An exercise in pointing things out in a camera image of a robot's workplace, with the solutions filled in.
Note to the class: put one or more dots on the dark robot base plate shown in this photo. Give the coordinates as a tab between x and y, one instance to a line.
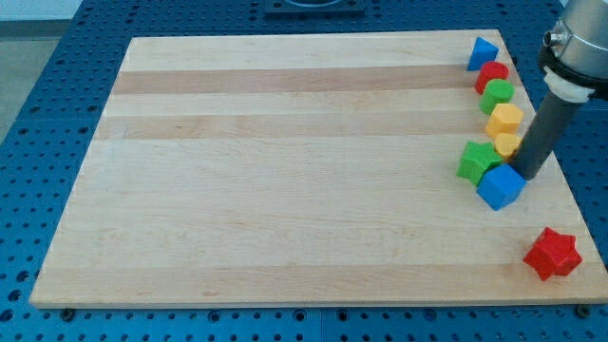
280	7

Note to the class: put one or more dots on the green cylinder block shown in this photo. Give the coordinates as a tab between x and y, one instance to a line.
496	91

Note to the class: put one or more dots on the green star block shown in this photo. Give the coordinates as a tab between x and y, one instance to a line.
476	159

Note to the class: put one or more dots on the red star block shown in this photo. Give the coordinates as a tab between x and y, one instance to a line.
553	254

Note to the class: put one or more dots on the blue triangle block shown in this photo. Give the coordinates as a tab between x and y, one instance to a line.
483	51

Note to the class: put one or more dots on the wooden board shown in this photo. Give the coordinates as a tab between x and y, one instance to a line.
301	171

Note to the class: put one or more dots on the red cylinder block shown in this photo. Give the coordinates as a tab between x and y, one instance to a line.
488	72

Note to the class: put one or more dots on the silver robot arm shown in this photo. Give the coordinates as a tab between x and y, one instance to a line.
576	47

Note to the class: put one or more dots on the blue cube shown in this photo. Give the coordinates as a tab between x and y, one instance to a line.
500	186

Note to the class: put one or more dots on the yellow hexagon block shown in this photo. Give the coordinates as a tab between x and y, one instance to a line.
505	118

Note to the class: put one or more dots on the yellow heart block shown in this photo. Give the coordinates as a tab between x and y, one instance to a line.
506	144

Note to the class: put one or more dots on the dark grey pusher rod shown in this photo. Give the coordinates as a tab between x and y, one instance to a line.
546	129

